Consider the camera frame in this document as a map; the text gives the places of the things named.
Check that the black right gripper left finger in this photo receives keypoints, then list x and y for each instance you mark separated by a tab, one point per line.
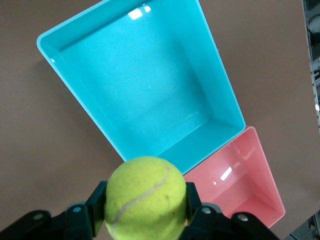
75	220

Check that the yellow tennis ball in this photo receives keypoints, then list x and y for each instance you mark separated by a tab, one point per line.
145	197

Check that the blue plastic bin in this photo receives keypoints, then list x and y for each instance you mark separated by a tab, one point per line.
137	87

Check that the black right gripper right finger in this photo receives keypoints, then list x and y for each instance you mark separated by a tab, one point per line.
212	225

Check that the pink plastic bin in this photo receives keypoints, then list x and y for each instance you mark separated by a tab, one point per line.
237	180

